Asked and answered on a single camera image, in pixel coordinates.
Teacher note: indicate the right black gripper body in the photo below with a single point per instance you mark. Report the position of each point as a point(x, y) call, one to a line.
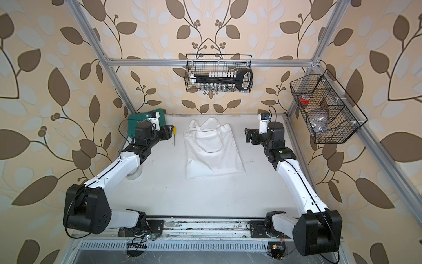
point(263, 139)

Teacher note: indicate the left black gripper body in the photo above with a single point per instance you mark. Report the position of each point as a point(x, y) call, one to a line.
point(155, 137)

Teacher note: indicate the white printed tote pouch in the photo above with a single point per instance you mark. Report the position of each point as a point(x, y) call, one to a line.
point(211, 150)

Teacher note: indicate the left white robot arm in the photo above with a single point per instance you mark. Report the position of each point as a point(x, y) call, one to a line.
point(86, 206)

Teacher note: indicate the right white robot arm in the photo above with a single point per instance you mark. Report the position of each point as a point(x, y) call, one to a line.
point(317, 231)

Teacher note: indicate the green plastic tool case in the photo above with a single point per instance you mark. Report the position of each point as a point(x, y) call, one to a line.
point(135, 119)

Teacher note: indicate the clear plastic bag in basket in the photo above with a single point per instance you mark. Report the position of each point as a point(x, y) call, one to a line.
point(318, 119)

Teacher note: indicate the red item in basket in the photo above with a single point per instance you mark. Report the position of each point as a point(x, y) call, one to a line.
point(305, 99)

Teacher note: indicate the black socket bit holder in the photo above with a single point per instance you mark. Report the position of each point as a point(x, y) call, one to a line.
point(240, 79)

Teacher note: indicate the yellow handle screwdriver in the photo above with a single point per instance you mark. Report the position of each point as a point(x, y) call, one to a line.
point(174, 135)

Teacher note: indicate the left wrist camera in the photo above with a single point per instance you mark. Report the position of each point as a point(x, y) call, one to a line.
point(153, 117)

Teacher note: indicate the right black wire basket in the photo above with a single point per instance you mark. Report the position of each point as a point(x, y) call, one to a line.
point(345, 116)

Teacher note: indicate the black wire basket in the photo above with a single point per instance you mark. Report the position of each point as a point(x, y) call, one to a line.
point(208, 62)
point(345, 116)

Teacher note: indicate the back black wire basket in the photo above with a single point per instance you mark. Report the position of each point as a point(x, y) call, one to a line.
point(208, 62)

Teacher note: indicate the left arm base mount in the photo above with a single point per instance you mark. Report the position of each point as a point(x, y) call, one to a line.
point(151, 229)

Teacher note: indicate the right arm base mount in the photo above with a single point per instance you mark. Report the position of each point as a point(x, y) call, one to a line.
point(259, 230)

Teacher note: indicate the aluminium front rail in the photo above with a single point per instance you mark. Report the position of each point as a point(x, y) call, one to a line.
point(201, 229)

